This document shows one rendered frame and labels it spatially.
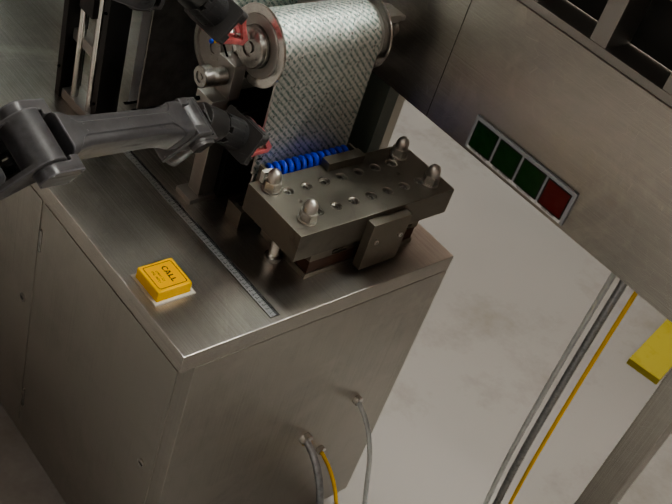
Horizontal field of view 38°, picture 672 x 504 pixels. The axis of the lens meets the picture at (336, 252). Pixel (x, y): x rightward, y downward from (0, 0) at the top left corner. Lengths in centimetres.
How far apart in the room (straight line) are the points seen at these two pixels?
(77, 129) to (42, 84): 84
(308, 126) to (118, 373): 59
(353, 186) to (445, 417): 126
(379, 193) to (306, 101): 23
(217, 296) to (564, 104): 68
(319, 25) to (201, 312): 54
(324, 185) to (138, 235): 35
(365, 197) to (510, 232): 201
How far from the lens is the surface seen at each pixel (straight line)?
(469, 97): 184
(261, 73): 173
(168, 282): 169
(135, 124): 144
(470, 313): 334
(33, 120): 128
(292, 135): 183
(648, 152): 164
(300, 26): 172
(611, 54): 165
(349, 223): 176
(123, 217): 184
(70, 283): 197
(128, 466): 199
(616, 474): 210
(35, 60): 224
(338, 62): 180
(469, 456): 290
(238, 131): 169
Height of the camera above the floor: 206
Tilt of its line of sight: 38 degrees down
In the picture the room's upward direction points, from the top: 20 degrees clockwise
